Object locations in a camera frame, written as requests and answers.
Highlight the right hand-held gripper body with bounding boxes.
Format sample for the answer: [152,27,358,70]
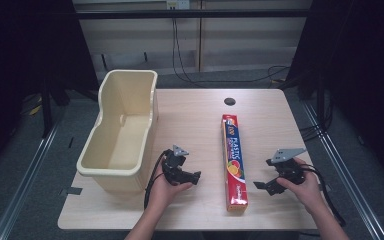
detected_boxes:
[265,147,308,188]

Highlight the aluminium floor rail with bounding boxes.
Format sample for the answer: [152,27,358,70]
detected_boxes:
[0,124,60,240]
[301,99,384,240]

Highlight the red plastic wrap box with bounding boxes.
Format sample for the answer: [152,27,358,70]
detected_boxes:
[221,113,249,215]

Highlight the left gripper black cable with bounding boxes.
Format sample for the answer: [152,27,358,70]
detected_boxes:
[143,150,168,211]

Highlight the black wall cables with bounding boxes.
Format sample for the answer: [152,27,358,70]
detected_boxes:
[171,18,292,85]

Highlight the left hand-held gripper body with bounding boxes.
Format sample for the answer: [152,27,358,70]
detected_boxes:
[161,144,190,185]

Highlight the white wall power outlet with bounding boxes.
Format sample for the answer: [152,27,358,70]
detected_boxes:
[166,0,191,10]

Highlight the black horizontal bar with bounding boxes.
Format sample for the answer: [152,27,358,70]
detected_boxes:
[75,9,310,20]

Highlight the black metal stand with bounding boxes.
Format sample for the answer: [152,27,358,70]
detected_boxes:
[315,74,327,133]
[41,78,54,139]

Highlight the black floor cables bundle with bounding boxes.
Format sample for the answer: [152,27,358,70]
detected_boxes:
[299,99,335,143]

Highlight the cream plastic bin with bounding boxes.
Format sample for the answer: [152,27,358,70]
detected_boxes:
[76,69,160,196]

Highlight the person's right hand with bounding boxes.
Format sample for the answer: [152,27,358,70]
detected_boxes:
[275,157,326,215]

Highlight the black tape strip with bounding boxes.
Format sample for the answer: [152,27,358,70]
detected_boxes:
[59,186,83,197]

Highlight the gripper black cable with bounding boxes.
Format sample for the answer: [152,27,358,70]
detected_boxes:
[299,163,347,228]
[143,150,168,211]

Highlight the person's left hand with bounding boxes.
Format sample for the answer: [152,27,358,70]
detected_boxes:
[145,162,195,215]

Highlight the dark curtain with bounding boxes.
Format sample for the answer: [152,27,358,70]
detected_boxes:
[284,0,384,188]
[0,0,100,188]

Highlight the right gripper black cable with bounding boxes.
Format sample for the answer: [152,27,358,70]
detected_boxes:
[299,163,347,228]

